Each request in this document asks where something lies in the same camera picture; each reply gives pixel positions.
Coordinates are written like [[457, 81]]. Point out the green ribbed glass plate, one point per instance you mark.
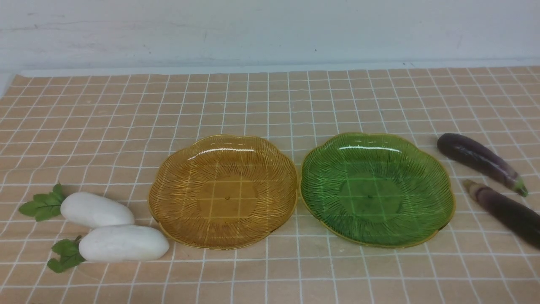
[[377, 190]]

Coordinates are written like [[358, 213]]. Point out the purple eggplant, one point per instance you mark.
[[476, 156], [518, 218]]

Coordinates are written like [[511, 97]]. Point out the amber ribbed glass plate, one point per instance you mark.
[[224, 192]]

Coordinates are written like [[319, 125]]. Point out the white radish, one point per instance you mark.
[[82, 208], [109, 244]]

